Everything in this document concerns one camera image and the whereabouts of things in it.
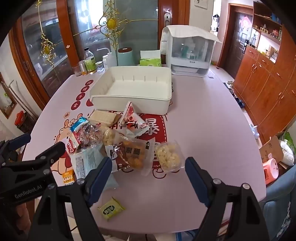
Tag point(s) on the white plastic bin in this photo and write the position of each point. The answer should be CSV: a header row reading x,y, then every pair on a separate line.
x,y
138,88

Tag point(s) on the white pill bottle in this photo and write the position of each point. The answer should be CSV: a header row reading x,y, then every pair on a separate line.
x,y
105,64

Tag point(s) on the clear packet dark nuts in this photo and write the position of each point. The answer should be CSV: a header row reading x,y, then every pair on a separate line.
x,y
92,135

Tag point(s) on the clear bottle green label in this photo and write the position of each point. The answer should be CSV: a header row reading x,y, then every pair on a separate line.
x,y
90,63

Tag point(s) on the white squeeze bottle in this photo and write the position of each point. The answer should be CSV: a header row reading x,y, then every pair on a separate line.
x,y
111,61

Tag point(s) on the wooden wall cabinet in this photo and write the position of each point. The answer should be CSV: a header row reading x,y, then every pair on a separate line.
x,y
266,81

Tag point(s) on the clear packet pale chips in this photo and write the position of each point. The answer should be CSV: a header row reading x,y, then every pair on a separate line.
x,y
109,136

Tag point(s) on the blue snack packet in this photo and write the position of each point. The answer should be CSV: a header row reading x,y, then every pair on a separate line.
x,y
77,126

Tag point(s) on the red box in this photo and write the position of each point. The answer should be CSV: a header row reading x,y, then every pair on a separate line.
x,y
19,118

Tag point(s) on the beige wafer packet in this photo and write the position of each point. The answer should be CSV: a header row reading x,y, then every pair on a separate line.
x,y
101,115

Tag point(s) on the metal can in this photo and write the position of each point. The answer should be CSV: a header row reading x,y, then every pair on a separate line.
x,y
82,68

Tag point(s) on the white plastic bag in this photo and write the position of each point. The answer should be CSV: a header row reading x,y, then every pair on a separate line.
x,y
286,153

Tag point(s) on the small white kettle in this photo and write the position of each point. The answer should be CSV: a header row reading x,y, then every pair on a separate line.
x,y
254,131

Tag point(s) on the dark entry door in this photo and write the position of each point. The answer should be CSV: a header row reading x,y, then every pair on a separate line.
x,y
240,39

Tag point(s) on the red apple chips packet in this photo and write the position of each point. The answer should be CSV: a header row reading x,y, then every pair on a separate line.
x,y
133,120

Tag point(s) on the small green snack packet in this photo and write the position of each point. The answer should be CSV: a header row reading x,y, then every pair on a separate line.
x,y
111,208

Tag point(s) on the cardboard box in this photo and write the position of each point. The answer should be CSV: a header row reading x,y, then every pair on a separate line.
x,y
271,148

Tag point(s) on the clear packet orange fried balls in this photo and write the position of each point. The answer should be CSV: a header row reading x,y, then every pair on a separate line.
x,y
138,153

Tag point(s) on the pink appliance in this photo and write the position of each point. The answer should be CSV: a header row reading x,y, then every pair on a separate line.
x,y
270,171

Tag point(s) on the white countertop dish cabinet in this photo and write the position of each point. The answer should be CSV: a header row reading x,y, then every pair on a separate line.
x,y
192,62

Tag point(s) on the glass door gold ornament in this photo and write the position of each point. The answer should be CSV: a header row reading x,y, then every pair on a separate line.
x,y
69,34

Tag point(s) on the orange oats packet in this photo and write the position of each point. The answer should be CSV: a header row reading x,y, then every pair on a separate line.
x,y
69,177

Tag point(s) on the clear packet white puffs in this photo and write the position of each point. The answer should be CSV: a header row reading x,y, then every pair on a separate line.
x,y
166,157

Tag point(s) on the red white snack packet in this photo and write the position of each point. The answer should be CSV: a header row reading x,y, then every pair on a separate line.
x,y
70,146

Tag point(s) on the teal canister brown lid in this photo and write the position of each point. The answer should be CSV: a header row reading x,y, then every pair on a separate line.
x,y
126,58

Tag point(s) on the green tissue box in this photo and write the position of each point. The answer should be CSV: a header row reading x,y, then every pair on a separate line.
x,y
150,62

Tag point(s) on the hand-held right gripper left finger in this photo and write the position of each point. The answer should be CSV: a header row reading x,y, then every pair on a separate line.
x,y
101,177

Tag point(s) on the blue chair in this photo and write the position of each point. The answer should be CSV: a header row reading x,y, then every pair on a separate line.
x,y
279,208

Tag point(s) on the dark brown snack packet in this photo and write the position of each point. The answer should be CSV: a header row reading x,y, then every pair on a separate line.
x,y
119,157

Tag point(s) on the clear packets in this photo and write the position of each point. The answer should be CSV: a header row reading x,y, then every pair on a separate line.
x,y
85,162

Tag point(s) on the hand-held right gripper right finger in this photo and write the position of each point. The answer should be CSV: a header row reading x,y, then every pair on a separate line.
x,y
196,180

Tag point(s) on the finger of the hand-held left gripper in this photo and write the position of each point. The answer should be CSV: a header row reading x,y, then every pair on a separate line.
x,y
19,141
48,151

